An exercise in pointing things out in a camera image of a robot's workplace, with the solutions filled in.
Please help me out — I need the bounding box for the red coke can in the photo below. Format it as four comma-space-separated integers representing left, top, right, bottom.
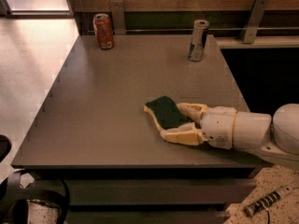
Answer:
93, 13, 114, 49

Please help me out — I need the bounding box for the grey drawer cabinet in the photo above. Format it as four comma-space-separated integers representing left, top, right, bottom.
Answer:
31, 166, 261, 224

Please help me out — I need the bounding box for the right metal wall bracket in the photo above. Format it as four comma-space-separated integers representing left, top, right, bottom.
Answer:
241, 0, 269, 44

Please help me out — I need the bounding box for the black object at left edge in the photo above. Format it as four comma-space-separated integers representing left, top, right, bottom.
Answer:
0, 134, 12, 162

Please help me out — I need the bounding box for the metal rail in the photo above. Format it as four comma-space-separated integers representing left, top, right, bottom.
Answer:
114, 27, 299, 34

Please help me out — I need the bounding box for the metal wall bracket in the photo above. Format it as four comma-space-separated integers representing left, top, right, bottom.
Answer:
241, 0, 269, 44
109, 0, 126, 35

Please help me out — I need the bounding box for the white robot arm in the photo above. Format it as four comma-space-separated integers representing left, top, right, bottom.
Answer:
161, 104, 299, 169

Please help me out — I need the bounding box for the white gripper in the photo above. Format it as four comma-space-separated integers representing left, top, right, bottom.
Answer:
160, 103, 237, 149

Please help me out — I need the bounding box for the silver energy drink can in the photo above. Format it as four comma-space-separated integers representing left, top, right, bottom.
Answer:
188, 20, 209, 62

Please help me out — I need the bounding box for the green and yellow sponge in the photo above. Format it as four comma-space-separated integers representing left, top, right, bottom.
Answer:
144, 96, 191, 132

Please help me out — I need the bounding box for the left metal wall bracket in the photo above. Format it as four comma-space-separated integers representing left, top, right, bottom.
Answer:
109, 0, 126, 35

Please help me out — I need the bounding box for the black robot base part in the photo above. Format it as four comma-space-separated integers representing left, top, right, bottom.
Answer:
0, 170, 70, 224

